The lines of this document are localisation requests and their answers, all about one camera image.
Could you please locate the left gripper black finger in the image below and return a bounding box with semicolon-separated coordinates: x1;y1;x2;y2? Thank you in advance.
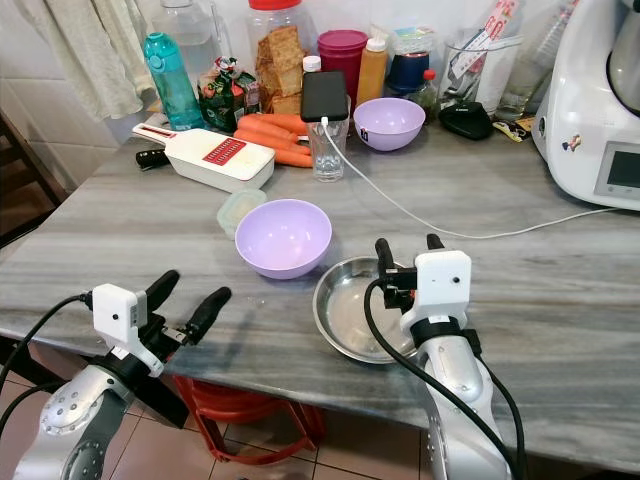
184;286;233;343
145;269;182;311

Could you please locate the round steel plate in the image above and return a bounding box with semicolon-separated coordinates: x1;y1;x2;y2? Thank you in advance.
312;255;423;365

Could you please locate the red plastic stool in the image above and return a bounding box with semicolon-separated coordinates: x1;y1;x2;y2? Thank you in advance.
170;374;328;468

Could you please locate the large purple plastic bowl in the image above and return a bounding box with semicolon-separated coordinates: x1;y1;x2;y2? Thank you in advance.
235;198;334;281

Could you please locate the small clear lidded container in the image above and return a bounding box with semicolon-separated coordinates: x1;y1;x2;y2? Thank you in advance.
217;187;268;240

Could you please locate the clear drinking glass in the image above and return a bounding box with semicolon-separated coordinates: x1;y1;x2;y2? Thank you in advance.
307;119;350;183

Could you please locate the black rounded pouch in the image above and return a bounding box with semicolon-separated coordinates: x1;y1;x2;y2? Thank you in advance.
437;100;496;142

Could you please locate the small purple plastic bowl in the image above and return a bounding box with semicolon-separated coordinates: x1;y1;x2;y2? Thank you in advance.
353;97;428;153

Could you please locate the black key fob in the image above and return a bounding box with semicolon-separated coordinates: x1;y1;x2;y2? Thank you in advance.
135;147;170;171

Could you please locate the orange carrot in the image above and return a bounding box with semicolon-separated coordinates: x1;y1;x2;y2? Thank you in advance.
234;127;313;152
240;112;311;136
272;147;314;169

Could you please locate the white slicer with red blade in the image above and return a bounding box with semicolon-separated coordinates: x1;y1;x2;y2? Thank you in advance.
131;122;277;194

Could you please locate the small red capped bottle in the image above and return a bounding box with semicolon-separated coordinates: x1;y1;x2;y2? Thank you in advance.
417;67;442;114

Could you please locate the black smartphone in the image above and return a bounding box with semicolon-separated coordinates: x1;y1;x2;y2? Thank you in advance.
300;70;352;125

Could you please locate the dark wooden chair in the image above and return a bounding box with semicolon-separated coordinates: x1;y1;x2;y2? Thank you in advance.
0;110;53;248

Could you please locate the dark blue jar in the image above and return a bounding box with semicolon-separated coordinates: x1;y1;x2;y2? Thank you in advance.
384;27;437;98

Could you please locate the clear utensil container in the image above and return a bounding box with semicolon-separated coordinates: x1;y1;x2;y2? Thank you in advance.
442;30;527;113

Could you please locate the orange sauce bottle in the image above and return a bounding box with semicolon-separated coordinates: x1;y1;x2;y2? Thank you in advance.
354;36;390;107

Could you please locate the teal water bottle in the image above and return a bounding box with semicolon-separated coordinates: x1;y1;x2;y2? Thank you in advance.
142;32;197;132

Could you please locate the green snack packet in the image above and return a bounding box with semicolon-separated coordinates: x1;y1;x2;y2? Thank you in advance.
198;57;257;132

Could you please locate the white kitchen appliance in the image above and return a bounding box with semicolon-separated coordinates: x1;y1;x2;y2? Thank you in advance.
532;0;640;213

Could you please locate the empty clear plastic bottle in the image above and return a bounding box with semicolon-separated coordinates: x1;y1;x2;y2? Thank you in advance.
495;0;579;123

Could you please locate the magenta plastic container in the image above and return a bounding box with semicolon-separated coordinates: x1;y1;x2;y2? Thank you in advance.
316;29;370;93

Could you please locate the red lidded cracker jar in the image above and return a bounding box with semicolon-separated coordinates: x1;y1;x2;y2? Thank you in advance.
247;0;307;117

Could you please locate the red and white packet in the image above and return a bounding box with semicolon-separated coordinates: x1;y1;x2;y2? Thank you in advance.
468;0;527;56

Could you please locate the beige hanging cloth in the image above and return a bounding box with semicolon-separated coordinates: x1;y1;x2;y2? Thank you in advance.
15;0;153;123

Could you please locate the large clear water bottle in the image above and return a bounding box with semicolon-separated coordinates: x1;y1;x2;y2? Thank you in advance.
155;0;223;83

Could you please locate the white charging cable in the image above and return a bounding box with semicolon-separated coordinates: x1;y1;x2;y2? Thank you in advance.
322;118;617;242

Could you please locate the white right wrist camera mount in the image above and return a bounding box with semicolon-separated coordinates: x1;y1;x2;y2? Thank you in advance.
400;250;474;343

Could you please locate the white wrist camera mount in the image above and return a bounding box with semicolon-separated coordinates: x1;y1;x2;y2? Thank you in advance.
90;283;154;378
400;250;474;343

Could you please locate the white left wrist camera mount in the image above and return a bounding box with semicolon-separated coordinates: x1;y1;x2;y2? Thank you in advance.
90;283;154;378

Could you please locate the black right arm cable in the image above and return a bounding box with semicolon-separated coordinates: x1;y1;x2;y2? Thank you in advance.
363;279;528;479

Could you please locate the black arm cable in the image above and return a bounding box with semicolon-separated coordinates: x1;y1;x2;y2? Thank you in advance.
363;279;528;479
0;292;96;433

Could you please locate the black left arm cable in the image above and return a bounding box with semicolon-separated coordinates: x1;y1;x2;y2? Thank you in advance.
0;292;96;433

